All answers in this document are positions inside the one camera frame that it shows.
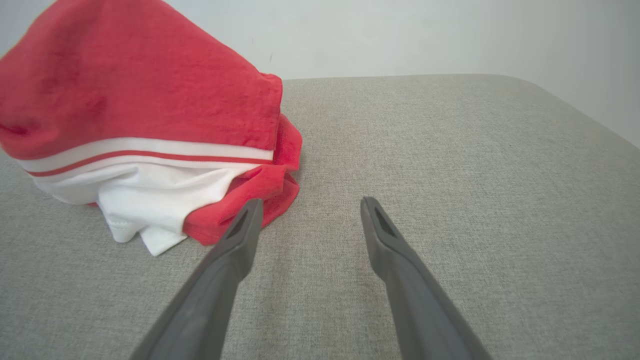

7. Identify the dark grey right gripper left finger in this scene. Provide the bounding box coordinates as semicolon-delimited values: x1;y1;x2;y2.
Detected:
130;198;264;360

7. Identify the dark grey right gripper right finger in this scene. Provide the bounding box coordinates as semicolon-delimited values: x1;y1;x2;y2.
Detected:
360;196;493;360

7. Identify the grey fabric sofa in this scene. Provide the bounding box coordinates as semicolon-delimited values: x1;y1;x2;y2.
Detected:
0;74;640;360

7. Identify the red jersey with white sleeves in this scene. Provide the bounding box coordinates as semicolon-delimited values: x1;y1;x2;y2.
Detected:
0;0;303;257

